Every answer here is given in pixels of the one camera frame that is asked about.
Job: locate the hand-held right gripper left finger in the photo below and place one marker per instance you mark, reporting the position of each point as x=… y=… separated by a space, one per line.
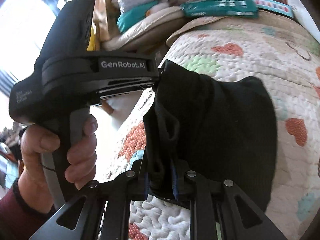
x=140 y=185

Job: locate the green plastic package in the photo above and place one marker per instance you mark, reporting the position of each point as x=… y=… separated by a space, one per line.
x=217 y=7

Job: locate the yellow printed cushion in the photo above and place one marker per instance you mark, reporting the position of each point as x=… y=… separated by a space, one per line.
x=91 y=40

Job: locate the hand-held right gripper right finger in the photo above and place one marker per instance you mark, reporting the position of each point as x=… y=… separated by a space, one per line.
x=182 y=185

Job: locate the light blue package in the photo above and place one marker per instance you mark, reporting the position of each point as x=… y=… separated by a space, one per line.
x=272 y=6

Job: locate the teal cloth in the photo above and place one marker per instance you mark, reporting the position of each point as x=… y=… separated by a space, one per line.
x=130 y=21

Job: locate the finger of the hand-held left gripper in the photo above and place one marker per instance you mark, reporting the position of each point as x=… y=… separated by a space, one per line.
x=125 y=90

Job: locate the heart-patterned quilt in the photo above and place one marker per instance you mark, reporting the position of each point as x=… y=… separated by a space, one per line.
x=275 y=55

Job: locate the blue curtain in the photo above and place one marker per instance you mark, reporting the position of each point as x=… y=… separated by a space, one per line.
x=50 y=0

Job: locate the black pants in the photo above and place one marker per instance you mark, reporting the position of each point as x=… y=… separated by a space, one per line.
x=212 y=130

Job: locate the person's left hand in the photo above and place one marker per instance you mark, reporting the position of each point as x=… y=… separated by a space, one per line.
x=83 y=155

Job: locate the brown paper bag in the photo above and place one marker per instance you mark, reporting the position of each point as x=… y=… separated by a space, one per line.
x=105 y=22

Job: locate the person's left forearm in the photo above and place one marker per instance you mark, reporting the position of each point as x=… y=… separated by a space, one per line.
x=17 y=217

